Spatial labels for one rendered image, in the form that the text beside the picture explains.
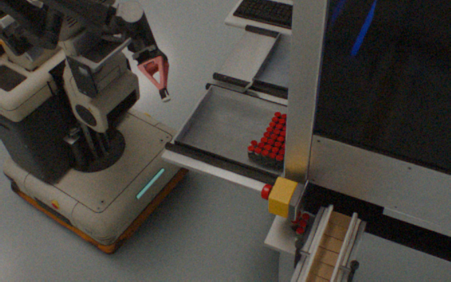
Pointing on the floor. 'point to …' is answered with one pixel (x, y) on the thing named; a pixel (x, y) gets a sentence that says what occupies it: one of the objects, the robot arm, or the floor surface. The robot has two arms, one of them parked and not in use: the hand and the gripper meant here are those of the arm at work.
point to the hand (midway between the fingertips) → (162, 86)
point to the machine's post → (303, 87)
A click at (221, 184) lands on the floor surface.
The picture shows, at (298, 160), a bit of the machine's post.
